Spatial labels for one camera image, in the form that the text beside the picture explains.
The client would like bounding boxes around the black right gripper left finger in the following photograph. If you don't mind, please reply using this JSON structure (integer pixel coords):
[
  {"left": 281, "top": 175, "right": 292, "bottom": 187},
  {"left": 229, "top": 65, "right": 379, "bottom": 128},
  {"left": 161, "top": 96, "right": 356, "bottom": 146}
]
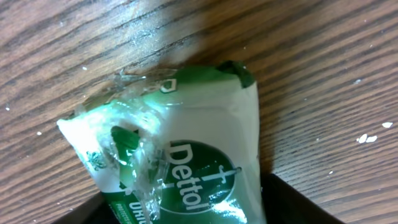
[{"left": 53, "top": 193, "right": 119, "bottom": 224}]

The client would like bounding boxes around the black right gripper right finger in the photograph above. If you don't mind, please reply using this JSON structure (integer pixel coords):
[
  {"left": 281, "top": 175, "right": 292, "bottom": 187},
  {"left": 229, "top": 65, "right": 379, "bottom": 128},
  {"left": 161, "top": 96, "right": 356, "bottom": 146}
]
[{"left": 261, "top": 174, "right": 345, "bottom": 224}]

